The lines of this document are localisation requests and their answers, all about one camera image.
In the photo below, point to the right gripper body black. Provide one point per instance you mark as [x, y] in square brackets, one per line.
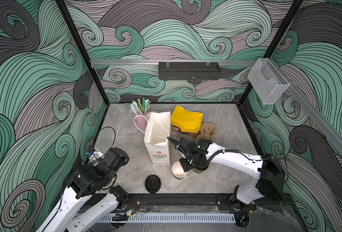
[187, 162]

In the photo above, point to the green paper coffee cup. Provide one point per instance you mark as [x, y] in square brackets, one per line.
[198, 171]

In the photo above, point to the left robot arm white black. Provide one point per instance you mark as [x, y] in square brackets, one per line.
[85, 181]

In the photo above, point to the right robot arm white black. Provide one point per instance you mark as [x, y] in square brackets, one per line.
[268, 174]

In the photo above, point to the brown pulp cup carrier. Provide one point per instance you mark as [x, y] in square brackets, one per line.
[207, 132]

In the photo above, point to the yellow napkin stack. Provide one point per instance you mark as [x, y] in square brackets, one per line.
[186, 121]

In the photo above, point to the white paper gift bag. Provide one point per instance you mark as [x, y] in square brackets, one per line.
[157, 131]

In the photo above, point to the stack of black cup lids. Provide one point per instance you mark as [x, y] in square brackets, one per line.
[152, 184]

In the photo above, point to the pink holder with straws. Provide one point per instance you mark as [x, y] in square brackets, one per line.
[140, 109]

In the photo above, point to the white slotted cable duct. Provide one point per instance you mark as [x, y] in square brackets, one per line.
[174, 218]

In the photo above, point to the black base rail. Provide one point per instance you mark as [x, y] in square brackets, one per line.
[144, 202]

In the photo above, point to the black wall tray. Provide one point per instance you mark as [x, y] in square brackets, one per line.
[189, 71]

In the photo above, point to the clear acrylic wall holder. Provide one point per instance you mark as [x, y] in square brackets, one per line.
[268, 80]

